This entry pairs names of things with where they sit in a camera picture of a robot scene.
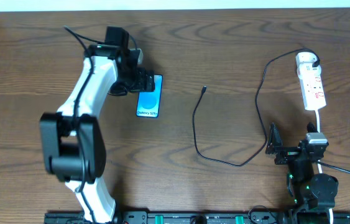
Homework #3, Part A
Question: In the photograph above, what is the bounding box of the blue Galaxy smartphone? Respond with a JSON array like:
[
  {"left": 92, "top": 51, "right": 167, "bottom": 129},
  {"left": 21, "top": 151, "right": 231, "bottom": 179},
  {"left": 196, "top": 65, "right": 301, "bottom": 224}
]
[{"left": 136, "top": 75, "right": 163, "bottom": 118}]

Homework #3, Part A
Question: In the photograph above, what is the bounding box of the black USB charging cable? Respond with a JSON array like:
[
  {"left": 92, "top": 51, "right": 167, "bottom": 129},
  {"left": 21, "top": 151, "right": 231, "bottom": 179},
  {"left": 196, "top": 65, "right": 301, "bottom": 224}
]
[{"left": 191, "top": 48, "right": 321, "bottom": 167}]

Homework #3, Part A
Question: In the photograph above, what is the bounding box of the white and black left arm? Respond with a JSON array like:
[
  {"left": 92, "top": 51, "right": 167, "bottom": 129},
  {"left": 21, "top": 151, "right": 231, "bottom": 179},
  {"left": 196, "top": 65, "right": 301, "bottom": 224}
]
[{"left": 39, "top": 27, "right": 155, "bottom": 223}]

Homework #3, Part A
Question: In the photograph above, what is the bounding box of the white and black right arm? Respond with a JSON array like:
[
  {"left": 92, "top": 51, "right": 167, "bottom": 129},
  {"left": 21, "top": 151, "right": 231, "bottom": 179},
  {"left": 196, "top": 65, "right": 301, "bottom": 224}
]
[{"left": 265, "top": 123, "right": 339, "bottom": 223}]

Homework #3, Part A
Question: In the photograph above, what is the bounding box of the white power strip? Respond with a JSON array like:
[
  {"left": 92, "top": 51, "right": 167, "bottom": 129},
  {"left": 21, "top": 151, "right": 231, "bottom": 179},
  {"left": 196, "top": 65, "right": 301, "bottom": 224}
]
[{"left": 297, "top": 66, "right": 326, "bottom": 111}]

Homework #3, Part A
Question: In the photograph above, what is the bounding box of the white power strip cord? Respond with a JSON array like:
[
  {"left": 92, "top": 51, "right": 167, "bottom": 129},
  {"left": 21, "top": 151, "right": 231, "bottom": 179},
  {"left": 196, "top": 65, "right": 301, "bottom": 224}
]
[{"left": 314, "top": 108, "right": 334, "bottom": 224}]

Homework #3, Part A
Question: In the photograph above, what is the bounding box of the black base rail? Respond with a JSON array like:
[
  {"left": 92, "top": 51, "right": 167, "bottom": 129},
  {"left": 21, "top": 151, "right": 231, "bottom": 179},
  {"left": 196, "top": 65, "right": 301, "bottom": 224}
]
[{"left": 43, "top": 209, "right": 350, "bottom": 224}]

